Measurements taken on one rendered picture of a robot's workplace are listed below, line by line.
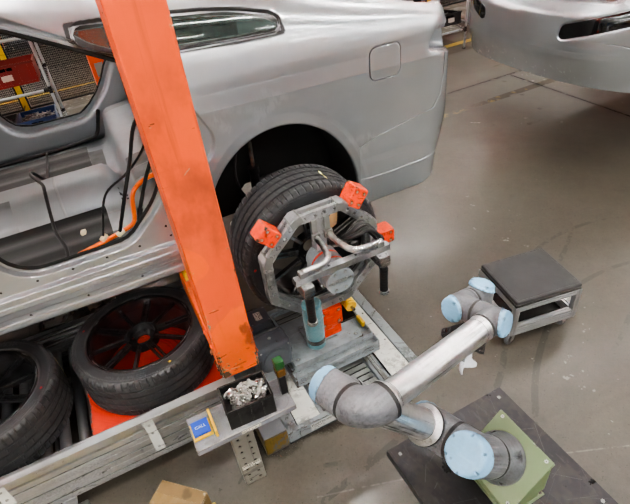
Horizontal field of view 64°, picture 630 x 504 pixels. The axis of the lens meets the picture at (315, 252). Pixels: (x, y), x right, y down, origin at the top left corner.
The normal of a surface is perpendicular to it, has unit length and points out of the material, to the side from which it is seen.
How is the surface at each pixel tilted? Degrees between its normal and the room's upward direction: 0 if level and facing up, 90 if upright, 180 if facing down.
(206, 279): 90
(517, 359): 0
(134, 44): 90
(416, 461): 0
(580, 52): 91
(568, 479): 0
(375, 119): 90
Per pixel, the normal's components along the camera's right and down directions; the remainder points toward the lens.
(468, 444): -0.63, -0.29
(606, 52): -0.48, 0.57
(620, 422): -0.10, -0.78
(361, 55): 0.45, 0.52
